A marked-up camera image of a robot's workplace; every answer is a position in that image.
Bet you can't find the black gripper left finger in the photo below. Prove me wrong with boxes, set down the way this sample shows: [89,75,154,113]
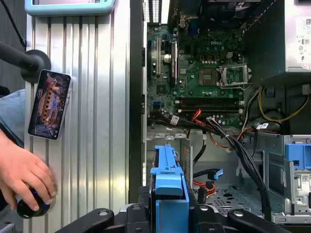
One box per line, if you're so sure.
[55,185,153,233]

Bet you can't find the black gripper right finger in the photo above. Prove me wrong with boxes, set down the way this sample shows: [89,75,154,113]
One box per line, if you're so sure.
[189,186,293,233]

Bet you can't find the red orange yellow power wire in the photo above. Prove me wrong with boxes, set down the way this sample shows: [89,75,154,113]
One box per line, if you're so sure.
[193,180,216,205]

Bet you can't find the black wire with blue connector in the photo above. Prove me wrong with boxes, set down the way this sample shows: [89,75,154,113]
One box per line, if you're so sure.
[192,130,225,182]

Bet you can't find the hard disk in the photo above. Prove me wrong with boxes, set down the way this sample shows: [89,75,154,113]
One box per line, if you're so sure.
[149,144,192,233]

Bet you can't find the round black tool blue ring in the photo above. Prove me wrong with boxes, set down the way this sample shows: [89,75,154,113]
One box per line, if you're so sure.
[16,188,56,219]

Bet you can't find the metal disk bay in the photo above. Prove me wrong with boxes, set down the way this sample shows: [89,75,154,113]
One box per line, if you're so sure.
[145,132,194,188]

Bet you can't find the black RAM slot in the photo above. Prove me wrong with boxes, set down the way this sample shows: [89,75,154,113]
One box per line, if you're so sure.
[176,98,244,102]
[176,101,244,106]
[176,109,244,115]
[176,105,244,110]

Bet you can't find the white expansion slot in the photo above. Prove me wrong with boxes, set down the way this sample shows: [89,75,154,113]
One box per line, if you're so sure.
[156,37,162,75]

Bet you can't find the person's bare hand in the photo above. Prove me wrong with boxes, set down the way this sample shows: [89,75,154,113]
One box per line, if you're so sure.
[0,128,58,212]

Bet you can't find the metal drive cage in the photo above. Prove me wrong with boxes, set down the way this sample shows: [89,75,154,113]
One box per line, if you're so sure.
[239,133,311,224]

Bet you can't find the blue drive cage carrier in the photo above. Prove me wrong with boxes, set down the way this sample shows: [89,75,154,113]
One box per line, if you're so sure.
[284,143,311,171]

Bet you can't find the black PC case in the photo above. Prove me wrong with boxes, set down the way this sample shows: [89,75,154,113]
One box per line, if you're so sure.
[128,0,311,233]

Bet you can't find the thin metal locking lever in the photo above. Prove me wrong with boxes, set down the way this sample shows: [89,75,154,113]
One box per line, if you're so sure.
[219,82,253,89]

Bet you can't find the green motherboard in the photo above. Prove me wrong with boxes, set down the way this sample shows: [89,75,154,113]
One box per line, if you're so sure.
[147,24,245,127]

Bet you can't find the CPU socket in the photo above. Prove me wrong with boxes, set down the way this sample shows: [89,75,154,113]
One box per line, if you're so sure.
[198,68,221,87]

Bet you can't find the white smartphone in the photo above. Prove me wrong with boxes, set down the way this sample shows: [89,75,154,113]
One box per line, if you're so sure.
[27,69,72,140]

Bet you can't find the metal socket cover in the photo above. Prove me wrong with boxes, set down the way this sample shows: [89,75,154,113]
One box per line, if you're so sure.
[219,64,249,87]

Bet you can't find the person's blue denim clothing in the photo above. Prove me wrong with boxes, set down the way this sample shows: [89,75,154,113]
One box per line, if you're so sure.
[0,88,26,149]

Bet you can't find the grey power supply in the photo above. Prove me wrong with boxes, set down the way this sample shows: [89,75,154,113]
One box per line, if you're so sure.
[243,0,311,85]

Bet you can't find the black pole with round foot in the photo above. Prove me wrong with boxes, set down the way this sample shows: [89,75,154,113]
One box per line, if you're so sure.
[0,41,52,83]

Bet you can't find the pale blue teach pendant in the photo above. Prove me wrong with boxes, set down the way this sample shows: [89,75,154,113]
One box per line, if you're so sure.
[24,0,116,17]

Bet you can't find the thick black wire bundle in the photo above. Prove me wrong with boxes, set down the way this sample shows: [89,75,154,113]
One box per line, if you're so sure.
[206,117,272,221]

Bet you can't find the black wire with white label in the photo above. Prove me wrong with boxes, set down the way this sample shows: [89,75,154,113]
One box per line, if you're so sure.
[147,110,219,134]

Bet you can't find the thin orange wire bundle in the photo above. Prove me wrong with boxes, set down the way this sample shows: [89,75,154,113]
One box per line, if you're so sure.
[187,108,256,152]

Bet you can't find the yellow wires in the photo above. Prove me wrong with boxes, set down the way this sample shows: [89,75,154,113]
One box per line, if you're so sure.
[257,86,311,122]

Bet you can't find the thin black cable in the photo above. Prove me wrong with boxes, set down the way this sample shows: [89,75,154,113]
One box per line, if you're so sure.
[0,0,27,49]

